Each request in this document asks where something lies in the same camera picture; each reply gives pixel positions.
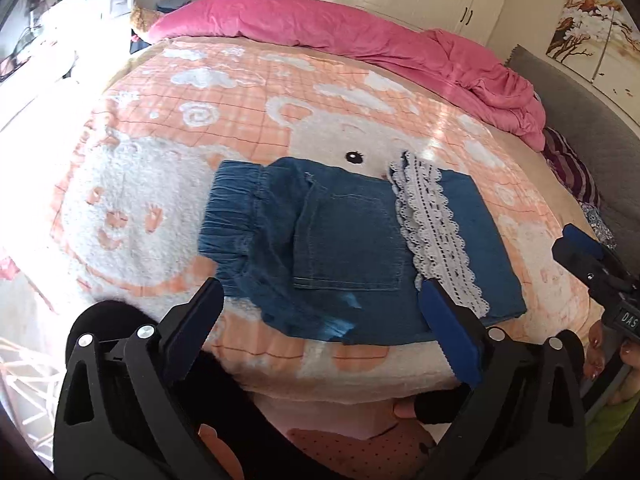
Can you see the purple striped pillow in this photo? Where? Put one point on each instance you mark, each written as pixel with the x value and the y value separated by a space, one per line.
pixel 570 170

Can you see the green cloth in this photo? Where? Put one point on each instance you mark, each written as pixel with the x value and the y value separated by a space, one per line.
pixel 617 430

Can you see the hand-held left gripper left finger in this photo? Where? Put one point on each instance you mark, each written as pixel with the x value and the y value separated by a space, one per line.
pixel 192 325

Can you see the brown stuffed toy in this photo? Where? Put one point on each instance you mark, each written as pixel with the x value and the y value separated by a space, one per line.
pixel 144 20

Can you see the beige bed sheet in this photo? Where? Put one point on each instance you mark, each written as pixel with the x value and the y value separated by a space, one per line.
pixel 540 170

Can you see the pink duvet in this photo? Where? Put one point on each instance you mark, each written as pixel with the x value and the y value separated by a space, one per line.
pixel 325 25

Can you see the person's pink dotted clothing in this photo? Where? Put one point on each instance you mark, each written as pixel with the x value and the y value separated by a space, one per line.
pixel 350 452

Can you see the blue denim pants with lace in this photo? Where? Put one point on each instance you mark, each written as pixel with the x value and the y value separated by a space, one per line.
pixel 350 240

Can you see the floral patterned cloth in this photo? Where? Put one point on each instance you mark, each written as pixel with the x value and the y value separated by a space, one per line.
pixel 600 225

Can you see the white desk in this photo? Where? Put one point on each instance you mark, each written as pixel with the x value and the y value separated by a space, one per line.
pixel 65 35

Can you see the tree wall painting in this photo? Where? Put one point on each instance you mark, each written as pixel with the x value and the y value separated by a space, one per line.
pixel 595 40

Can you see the orange and white printed blanket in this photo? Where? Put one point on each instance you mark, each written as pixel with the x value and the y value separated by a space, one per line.
pixel 150 200

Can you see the person's right hand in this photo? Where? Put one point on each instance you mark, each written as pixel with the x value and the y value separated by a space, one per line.
pixel 597 360

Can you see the grey-blue bin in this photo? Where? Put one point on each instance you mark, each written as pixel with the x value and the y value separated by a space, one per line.
pixel 170 6

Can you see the person's left hand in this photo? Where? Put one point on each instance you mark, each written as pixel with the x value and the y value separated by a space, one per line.
pixel 207 435

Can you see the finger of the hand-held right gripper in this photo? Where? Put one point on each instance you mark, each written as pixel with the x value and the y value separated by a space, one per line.
pixel 582 267
pixel 582 240

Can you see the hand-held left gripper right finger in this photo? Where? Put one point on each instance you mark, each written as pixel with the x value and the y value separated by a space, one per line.
pixel 447 330

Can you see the white lattice rack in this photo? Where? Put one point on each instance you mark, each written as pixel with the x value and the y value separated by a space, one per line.
pixel 25 390

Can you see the grey padded headboard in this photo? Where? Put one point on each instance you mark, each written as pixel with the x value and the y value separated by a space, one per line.
pixel 590 150

